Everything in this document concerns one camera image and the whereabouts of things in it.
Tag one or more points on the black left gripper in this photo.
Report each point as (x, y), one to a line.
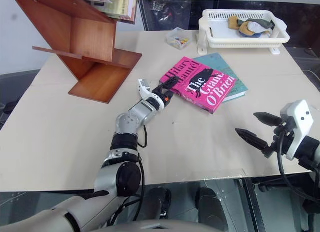
(162, 93)

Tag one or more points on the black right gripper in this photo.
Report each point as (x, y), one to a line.
(281, 139)

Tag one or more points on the pink hardcover book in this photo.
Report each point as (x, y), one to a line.
(200, 87)

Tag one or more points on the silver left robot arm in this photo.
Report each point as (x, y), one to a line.
(117, 167)

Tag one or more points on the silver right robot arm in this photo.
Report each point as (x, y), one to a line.
(308, 149)

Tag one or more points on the teal hardcover book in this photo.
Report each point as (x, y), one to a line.
(212, 61)

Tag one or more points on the beige gold book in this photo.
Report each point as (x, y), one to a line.
(122, 7)

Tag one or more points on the brown wooden bookshelf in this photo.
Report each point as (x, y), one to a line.
(92, 35)

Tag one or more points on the small colourful pieces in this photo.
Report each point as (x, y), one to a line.
(179, 40)

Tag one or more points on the clear plastic container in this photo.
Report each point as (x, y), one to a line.
(172, 35)

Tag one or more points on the white plastic basket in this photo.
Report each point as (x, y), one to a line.
(217, 32)

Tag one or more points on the mustard yellow cloth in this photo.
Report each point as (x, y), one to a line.
(233, 23)

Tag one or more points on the blue cloth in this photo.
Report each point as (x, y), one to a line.
(250, 35)

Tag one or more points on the white cloth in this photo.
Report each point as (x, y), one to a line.
(255, 27)

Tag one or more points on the dark grey cloth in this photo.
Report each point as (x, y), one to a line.
(260, 23)

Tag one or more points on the dark rounded shape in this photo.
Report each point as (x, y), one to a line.
(160, 202)

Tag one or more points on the silver robot torso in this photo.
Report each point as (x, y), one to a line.
(150, 225)

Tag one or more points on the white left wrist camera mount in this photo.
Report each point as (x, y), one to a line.
(143, 88)

